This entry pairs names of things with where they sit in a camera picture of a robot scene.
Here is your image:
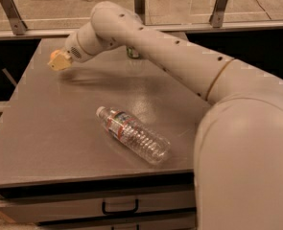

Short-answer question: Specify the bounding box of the lower grey drawer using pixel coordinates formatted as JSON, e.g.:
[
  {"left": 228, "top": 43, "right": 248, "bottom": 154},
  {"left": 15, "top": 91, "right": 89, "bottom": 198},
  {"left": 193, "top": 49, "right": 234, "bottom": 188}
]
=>
[{"left": 38, "top": 213, "right": 196, "bottom": 230}]

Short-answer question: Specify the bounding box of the middle metal railing bracket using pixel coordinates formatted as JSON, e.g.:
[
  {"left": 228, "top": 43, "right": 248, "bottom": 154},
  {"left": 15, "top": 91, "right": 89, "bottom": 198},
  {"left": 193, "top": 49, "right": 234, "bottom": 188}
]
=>
[{"left": 134, "top": 0, "right": 146, "bottom": 21}]

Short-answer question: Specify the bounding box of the left metal railing bracket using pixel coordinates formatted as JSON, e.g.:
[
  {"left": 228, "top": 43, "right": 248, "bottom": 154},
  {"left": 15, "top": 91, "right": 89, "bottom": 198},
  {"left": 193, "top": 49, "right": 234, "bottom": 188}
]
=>
[{"left": 0, "top": 0, "right": 28, "bottom": 35}]

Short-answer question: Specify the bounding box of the upper grey drawer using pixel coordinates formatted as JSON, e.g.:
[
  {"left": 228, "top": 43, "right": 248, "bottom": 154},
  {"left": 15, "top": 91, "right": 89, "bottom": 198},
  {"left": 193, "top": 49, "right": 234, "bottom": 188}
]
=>
[{"left": 0, "top": 190, "right": 196, "bottom": 223}]

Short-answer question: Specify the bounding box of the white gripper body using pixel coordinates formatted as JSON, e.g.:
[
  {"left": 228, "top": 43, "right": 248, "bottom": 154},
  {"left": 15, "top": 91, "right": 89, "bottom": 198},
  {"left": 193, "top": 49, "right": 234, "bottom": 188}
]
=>
[{"left": 64, "top": 33, "right": 92, "bottom": 62}]

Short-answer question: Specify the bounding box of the black lower drawer handle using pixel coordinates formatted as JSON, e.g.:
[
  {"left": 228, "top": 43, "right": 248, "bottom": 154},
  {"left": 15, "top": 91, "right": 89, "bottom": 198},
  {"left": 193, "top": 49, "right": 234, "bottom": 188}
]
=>
[{"left": 110, "top": 224, "right": 140, "bottom": 230}]

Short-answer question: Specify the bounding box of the grey drawer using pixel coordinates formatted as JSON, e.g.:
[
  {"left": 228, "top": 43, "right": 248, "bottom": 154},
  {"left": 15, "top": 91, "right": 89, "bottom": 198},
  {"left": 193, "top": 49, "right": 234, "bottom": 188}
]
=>
[
  {"left": 38, "top": 213, "right": 196, "bottom": 230},
  {"left": 0, "top": 190, "right": 196, "bottom": 223}
]

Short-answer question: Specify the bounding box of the green soda can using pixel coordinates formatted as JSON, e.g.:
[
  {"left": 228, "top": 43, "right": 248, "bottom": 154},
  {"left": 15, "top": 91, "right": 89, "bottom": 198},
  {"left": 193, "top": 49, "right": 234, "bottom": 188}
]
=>
[{"left": 127, "top": 47, "right": 140, "bottom": 59}]

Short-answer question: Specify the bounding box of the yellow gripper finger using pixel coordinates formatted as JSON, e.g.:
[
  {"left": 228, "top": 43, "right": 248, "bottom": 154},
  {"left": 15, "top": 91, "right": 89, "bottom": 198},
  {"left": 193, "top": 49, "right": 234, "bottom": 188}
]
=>
[
  {"left": 51, "top": 49, "right": 71, "bottom": 61},
  {"left": 48, "top": 55, "right": 71, "bottom": 71}
]

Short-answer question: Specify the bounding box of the black drawer handle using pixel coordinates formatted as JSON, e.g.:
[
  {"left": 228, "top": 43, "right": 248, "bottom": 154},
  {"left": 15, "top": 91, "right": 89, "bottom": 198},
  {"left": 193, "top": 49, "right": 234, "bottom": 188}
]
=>
[
  {"left": 101, "top": 199, "right": 139, "bottom": 216},
  {"left": 110, "top": 224, "right": 140, "bottom": 230}
]

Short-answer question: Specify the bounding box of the metal railing bracket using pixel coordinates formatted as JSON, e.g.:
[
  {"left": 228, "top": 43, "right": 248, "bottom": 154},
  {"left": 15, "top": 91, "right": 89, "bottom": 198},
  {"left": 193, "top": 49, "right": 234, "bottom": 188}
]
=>
[
  {"left": 134, "top": 0, "right": 146, "bottom": 21},
  {"left": 209, "top": 0, "right": 228, "bottom": 28},
  {"left": 0, "top": 0, "right": 28, "bottom": 35}
]

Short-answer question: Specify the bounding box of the right metal railing bracket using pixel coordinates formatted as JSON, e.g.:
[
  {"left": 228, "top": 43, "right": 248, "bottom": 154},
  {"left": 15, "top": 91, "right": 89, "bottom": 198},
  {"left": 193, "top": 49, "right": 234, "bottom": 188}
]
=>
[{"left": 209, "top": 0, "right": 228, "bottom": 28}]

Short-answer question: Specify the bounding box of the orange fruit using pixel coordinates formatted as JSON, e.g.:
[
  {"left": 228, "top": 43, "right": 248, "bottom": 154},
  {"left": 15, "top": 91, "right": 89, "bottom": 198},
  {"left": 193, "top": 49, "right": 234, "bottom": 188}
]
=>
[{"left": 50, "top": 50, "right": 60, "bottom": 59}]

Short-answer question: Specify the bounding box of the black upper drawer handle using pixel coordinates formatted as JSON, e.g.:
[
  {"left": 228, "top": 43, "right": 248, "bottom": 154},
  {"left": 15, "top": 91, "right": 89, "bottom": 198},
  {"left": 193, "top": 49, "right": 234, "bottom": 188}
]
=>
[{"left": 101, "top": 199, "right": 139, "bottom": 216}]

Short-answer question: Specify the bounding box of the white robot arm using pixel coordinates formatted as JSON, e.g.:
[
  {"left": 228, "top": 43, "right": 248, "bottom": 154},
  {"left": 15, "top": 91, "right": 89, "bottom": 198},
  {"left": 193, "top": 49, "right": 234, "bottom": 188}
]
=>
[{"left": 49, "top": 2, "right": 283, "bottom": 230}]

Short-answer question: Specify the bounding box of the clear plastic water bottle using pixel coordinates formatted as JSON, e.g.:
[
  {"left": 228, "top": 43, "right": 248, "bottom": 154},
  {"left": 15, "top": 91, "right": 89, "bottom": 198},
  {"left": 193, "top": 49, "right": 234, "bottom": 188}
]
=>
[{"left": 96, "top": 106, "right": 171, "bottom": 166}]

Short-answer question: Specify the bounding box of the horizontal metal rail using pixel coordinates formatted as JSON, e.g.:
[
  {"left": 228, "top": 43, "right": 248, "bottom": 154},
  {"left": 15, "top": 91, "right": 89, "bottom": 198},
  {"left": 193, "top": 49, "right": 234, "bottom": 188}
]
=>
[{"left": 0, "top": 20, "right": 283, "bottom": 40}]

